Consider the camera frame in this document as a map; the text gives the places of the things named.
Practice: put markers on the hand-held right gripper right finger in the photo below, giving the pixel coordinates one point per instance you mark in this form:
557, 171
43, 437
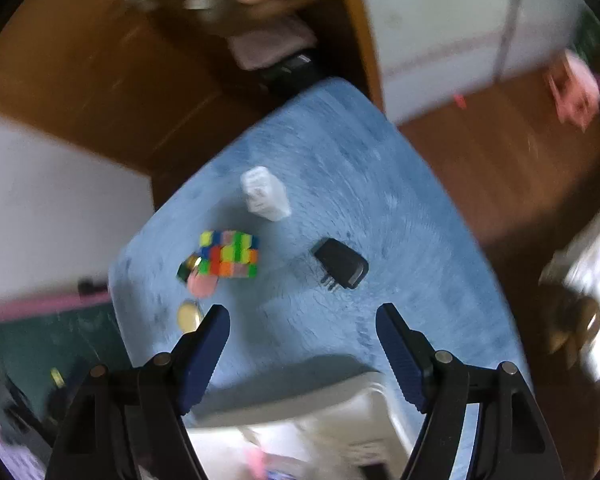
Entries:
400, 355

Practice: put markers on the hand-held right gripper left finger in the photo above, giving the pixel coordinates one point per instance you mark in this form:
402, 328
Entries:
202, 355

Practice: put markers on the white plastic tray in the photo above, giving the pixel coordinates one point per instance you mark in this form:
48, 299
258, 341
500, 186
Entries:
325, 430

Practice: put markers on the black charger plug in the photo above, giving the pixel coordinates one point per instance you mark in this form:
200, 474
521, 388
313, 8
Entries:
340, 260

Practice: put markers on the beige eraser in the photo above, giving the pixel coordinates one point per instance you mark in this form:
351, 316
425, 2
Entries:
188, 315

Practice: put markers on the peach round toy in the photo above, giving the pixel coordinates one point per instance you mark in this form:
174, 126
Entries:
202, 286

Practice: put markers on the small black toy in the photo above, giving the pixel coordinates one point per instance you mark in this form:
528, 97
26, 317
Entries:
184, 271

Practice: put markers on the colourful puzzle cube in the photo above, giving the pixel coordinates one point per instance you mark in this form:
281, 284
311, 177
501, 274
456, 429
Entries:
230, 255

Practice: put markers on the black clip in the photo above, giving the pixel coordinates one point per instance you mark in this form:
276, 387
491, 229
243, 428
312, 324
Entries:
92, 286

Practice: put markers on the yellow smiley magnet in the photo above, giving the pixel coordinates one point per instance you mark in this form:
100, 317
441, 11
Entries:
56, 376

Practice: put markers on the blue plush table cloth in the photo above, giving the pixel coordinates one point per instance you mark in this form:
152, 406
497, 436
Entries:
380, 185

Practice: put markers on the white charger block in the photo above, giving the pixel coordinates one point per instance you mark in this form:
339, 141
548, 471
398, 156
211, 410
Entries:
262, 192

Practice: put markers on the red floor scrap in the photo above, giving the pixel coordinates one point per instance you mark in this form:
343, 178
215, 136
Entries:
460, 98

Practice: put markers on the black box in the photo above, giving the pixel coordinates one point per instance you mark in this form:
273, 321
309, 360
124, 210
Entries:
290, 72

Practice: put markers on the wooden door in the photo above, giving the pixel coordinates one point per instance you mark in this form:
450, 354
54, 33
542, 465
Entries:
80, 85

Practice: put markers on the pink folded towel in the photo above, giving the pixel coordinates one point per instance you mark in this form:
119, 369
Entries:
270, 45

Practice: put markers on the pink plastic stool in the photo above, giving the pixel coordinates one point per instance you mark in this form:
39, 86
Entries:
577, 90

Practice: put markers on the floral wardrobe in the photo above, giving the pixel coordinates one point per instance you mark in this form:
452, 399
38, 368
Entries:
430, 20

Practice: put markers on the wooden shelf unit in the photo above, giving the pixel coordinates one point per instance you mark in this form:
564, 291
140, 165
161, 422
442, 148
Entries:
350, 20

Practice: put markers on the green bag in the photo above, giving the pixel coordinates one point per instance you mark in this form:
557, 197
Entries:
587, 30

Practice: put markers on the green chalkboard pink frame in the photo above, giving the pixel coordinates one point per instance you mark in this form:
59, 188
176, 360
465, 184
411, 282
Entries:
30, 340

